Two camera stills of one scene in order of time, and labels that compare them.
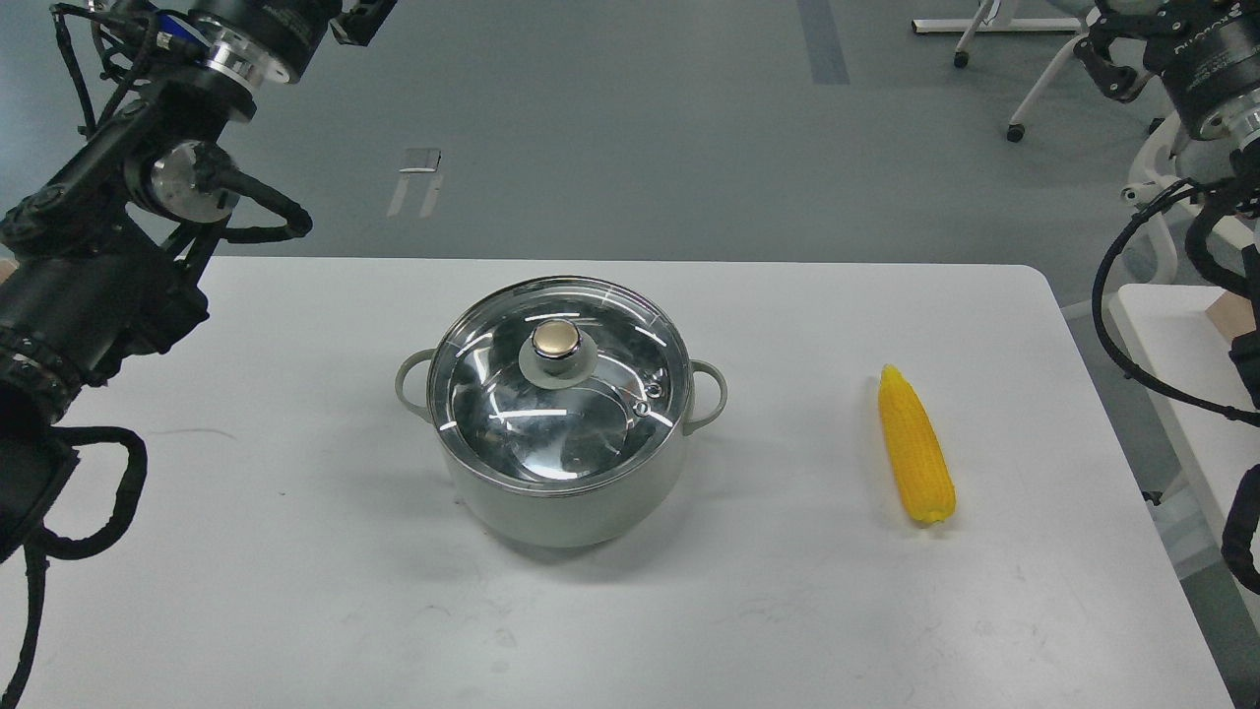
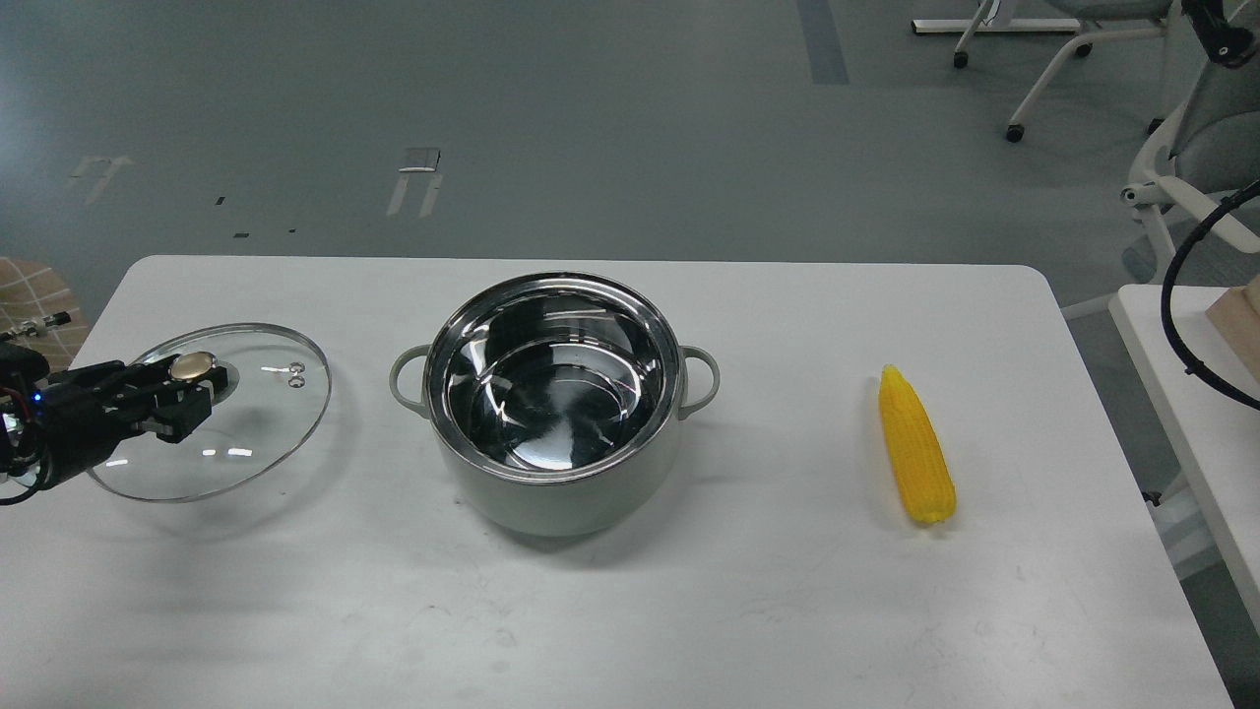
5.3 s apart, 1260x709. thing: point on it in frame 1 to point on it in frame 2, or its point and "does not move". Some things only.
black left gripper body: (271, 40) to (79, 413)
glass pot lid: (559, 385) to (276, 398)
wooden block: (1232, 313) does not move
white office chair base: (988, 22) does not move
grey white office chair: (1170, 165) does not move
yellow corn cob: (914, 447) does not move
